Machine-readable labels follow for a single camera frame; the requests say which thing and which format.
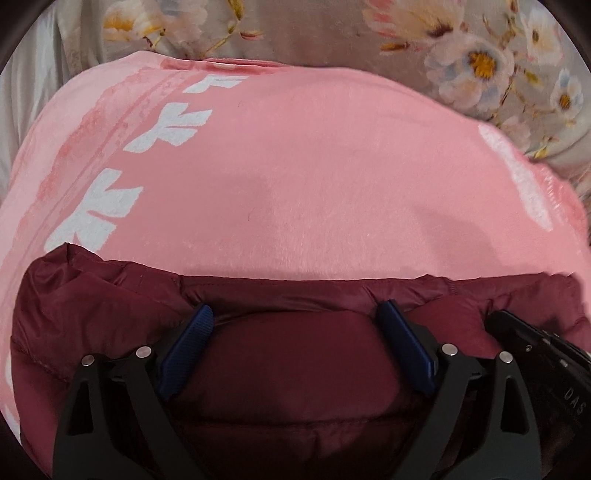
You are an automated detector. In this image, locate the grey floral bed sheet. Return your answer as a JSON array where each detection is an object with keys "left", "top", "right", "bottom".
[{"left": 60, "top": 0, "right": 591, "bottom": 185}]

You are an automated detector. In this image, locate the pink printed blanket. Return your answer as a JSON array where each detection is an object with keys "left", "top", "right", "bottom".
[{"left": 0, "top": 51, "right": 591, "bottom": 462}]

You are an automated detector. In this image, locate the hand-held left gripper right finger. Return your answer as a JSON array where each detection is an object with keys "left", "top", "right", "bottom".
[{"left": 376, "top": 299, "right": 544, "bottom": 480}]

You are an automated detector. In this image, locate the white satin curtain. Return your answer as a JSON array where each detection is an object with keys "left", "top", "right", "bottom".
[{"left": 0, "top": 9, "right": 70, "bottom": 185}]

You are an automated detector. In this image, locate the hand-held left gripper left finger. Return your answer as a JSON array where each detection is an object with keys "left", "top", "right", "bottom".
[{"left": 52, "top": 304, "right": 214, "bottom": 480}]

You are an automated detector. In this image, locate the maroon puffer jacket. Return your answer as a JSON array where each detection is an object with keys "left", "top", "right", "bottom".
[{"left": 9, "top": 242, "right": 589, "bottom": 480}]

